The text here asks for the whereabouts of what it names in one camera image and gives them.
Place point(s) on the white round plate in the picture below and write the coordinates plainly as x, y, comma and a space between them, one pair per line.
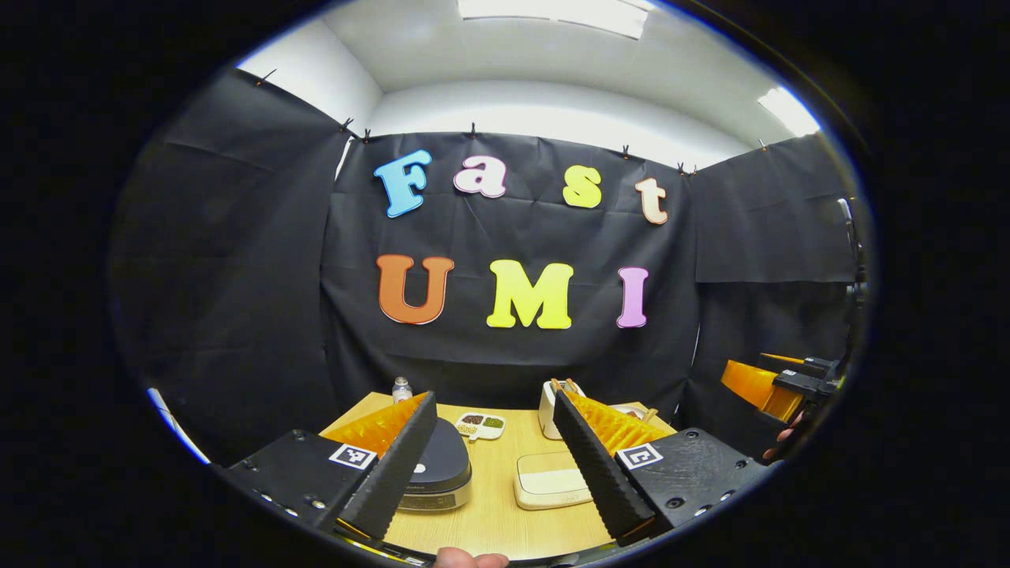
631, 410

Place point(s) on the black and silver rice cooker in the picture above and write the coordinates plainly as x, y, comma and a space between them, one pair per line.
446, 465

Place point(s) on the grey metal stand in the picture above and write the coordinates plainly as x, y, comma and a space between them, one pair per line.
851, 237

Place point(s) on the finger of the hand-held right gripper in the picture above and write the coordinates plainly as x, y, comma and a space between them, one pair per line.
750, 383
809, 364

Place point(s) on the wooden spoon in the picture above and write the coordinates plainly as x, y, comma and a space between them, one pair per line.
651, 414

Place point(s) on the black backdrop cloth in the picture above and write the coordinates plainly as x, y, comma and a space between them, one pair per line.
473, 229

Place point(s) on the small ceiling light panel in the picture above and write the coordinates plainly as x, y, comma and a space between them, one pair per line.
789, 110

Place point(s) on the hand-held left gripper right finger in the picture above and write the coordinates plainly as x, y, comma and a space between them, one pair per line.
592, 473

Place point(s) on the small clear plastic bottle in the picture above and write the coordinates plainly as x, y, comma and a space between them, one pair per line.
402, 390

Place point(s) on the white toaster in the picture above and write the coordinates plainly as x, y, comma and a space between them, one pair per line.
547, 414

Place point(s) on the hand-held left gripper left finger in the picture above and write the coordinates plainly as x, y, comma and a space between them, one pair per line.
394, 473

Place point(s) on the white divided grain dish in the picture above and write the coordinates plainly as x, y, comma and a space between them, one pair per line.
480, 426

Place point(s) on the large ceiling light panel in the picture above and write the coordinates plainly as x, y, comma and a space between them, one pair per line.
552, 14

